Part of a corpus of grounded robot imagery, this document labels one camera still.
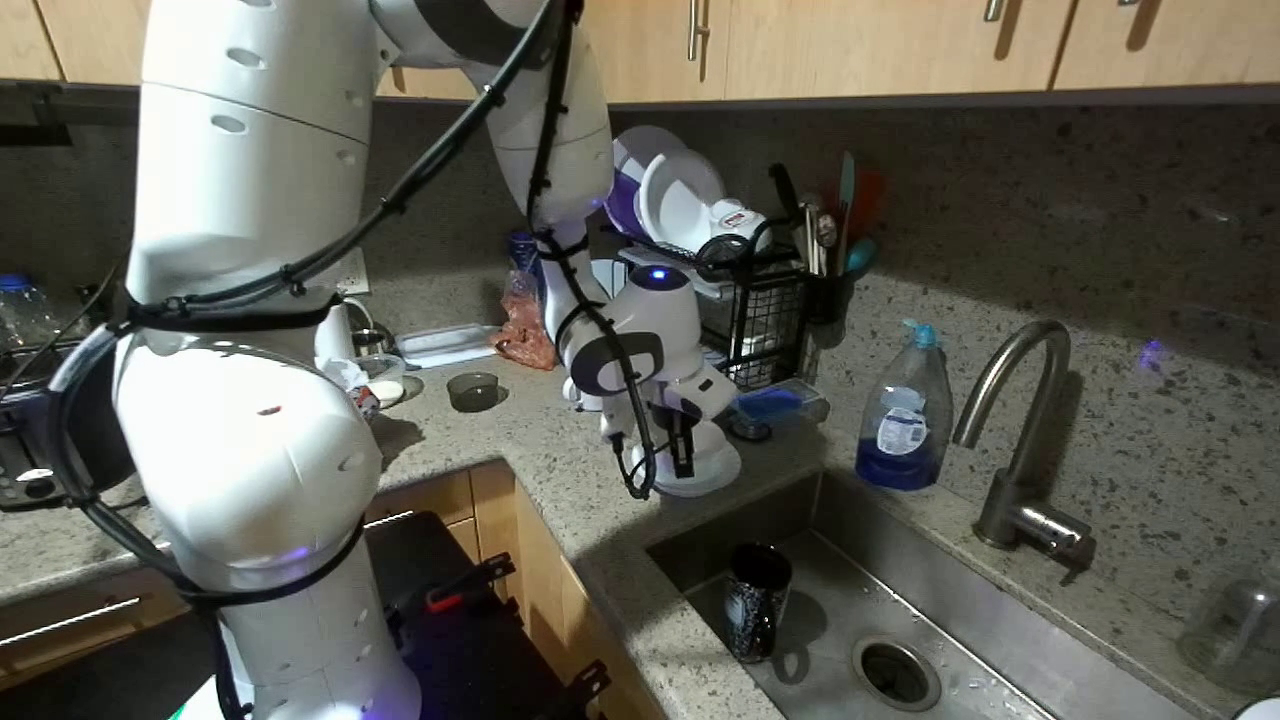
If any black utensil caddy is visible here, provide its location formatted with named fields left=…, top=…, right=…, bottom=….
left=694, top=217, right=819, bottom=391

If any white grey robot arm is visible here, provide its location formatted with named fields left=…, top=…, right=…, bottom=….
left=51, top=0, right=738, bottom=720

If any orange plastic bag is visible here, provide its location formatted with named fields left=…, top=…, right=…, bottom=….
left=495, top=275, right=555, bottom=373

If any stainless steel sink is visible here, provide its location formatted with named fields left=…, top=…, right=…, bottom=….
left=652, top=476, right=1199, bottom=720

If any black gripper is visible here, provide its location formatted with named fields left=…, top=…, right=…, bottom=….
left=652, top=399, right=699, bottom=481

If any white bowl with flower pattern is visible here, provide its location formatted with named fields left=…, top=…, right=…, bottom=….
left=656, top=426, right=738, bottom=501

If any teal handled utensil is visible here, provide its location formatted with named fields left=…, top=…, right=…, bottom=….
left=843, top=235, right=874, bottom=281

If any blue dish soap bottle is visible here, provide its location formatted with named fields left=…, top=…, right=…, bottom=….
left=854, top=319, right=951, bottom=493

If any chrome kitchen faucet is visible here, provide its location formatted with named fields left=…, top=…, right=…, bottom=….
left=951, top=319, right=1094, bottom=577

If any white plate in rack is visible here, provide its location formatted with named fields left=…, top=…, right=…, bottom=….
left=636, top=149, right=723, bottom=256

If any black mug in sink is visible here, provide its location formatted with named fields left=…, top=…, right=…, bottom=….
left=723, top=543, right=793, bottom=663

